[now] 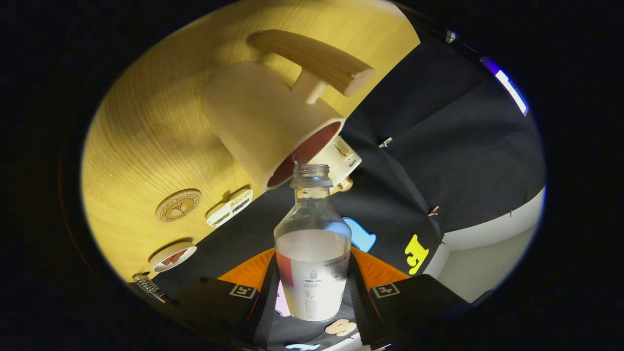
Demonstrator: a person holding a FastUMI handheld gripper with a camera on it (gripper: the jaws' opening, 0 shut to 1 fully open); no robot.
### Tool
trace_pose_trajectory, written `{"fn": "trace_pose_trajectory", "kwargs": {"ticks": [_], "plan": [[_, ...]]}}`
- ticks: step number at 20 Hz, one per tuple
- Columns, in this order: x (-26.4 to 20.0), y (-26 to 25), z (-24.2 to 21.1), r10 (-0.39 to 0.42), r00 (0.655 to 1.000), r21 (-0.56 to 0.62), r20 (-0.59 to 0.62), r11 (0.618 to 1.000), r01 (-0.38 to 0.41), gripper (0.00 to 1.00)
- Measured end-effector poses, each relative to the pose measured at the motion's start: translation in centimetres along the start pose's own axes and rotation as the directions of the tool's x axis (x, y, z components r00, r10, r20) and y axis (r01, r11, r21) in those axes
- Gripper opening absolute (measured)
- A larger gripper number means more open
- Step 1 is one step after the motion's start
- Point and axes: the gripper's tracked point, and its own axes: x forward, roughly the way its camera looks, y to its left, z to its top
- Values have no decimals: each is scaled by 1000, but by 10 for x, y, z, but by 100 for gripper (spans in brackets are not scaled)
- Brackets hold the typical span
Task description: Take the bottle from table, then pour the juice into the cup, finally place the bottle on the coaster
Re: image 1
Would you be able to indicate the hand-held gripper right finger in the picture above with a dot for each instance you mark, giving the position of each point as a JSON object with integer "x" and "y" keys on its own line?
{"x": 360, "y": 312}

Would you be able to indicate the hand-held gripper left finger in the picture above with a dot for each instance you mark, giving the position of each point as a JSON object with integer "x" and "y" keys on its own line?
{"x": 265, "y": 312}

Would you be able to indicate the clear juice bottle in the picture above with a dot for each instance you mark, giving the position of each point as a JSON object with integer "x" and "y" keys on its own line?
{"x": 312, "y": 273}

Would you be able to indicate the round wooden coaster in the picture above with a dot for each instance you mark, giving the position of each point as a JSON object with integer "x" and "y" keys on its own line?
{"x": 178, "y": 205}

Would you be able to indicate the red meat piece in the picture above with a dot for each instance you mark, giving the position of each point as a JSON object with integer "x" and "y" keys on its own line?
{"x": 168, "y": 260}
{"x": 181, "y": 253}

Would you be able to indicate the white divided seed dish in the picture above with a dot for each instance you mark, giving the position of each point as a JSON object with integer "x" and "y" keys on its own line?
{"x": 229, "y": 208}

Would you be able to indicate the white plate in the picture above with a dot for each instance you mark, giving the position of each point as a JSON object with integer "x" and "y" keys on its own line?
{"x": 161, "y": 265}

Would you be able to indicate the red clip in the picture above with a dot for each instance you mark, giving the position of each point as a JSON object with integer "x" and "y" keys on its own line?
{"x": 433, "y": 210}

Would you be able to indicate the toast slice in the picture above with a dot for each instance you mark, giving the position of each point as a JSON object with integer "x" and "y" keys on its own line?
{"x": 342, "y": 185}

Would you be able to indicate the cream toaster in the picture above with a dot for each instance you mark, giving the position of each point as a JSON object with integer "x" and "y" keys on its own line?
{"x": 343, "y": 158}

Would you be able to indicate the silver clip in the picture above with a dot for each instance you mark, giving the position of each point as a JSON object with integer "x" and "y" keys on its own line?
{"x": 385, "y": 142}

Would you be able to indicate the wooden table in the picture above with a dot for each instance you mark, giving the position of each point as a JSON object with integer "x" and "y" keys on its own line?
{"x": 146, "y": 146}

